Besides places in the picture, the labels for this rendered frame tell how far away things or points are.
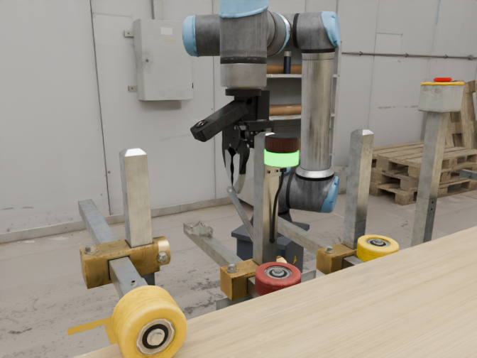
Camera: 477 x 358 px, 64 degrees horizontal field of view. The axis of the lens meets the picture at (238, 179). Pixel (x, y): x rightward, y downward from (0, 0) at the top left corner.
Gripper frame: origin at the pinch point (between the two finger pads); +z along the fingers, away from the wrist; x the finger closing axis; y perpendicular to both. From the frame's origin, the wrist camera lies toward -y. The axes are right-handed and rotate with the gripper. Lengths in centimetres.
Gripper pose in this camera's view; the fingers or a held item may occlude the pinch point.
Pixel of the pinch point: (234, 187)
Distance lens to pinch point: 79.3
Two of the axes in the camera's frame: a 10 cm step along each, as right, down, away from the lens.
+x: -4.9, -2.2, 8.4
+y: 8.7, -1.3, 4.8
